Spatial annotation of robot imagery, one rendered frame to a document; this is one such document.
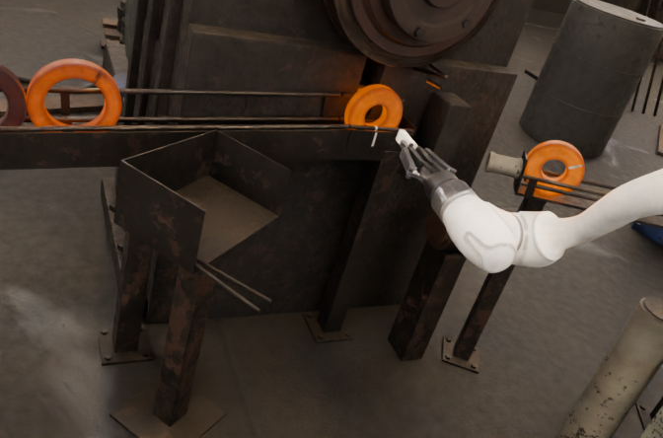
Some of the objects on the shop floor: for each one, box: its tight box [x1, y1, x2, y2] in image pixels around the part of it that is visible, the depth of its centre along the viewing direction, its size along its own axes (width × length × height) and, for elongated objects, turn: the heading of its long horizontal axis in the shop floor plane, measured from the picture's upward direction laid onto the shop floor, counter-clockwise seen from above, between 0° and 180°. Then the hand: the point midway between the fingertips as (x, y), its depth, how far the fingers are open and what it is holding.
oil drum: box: [519, 0, 663, 158], centre depth 410 cm, size 59×59×89 cm
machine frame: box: [101, 0, 558, 324], centre depth 190 cm, size 73×108×176 cm
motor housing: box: [388, 207, 498, 361], centre depth 190 cm, size 13×22×54 cm, turn 88°
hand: (405, 142), depth 150 cm, fingers closed
